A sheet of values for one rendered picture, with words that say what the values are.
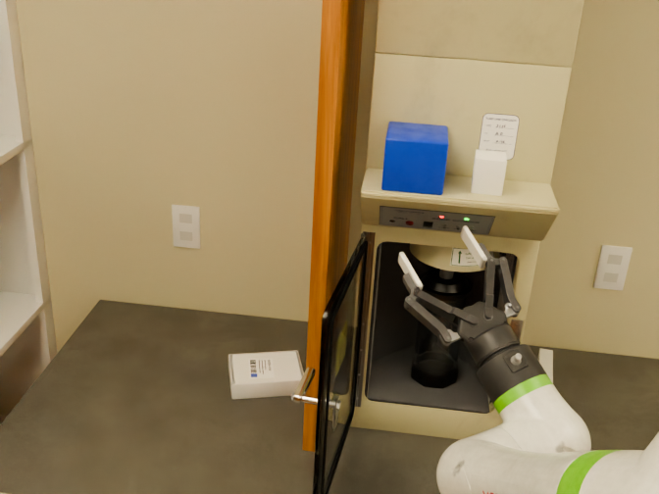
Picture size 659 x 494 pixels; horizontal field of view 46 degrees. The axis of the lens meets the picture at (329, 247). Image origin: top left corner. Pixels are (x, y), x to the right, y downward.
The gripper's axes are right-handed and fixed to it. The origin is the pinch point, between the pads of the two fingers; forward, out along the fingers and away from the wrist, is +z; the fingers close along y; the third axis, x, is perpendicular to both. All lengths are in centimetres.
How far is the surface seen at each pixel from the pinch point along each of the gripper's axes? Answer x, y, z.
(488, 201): -6.7, -9.5, 1.8
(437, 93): -11.4, -10.2, 21.6
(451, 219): 0.0, -5.3, 4.5
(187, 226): 55, 32, 56
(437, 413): 41.5, 1.6, -15.0
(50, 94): 32, 51, 89
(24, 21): 19, 50, 100
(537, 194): -4.1, -18.9, 0.9
